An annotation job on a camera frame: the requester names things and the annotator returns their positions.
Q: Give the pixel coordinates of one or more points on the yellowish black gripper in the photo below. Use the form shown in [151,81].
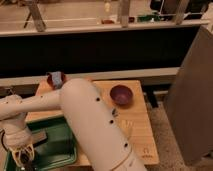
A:
[24,156]

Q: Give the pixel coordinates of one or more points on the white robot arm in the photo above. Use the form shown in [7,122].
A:
[89,118]

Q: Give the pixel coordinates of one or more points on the green plastic tray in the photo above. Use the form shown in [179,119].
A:
[58,149]

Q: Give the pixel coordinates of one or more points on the small brown bowl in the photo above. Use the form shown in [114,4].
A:
[52,80]

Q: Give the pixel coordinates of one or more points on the dark red bowl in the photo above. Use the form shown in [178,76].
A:
[121,95]

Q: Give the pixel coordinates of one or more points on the grey panel board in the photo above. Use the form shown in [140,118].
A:
[189,103]

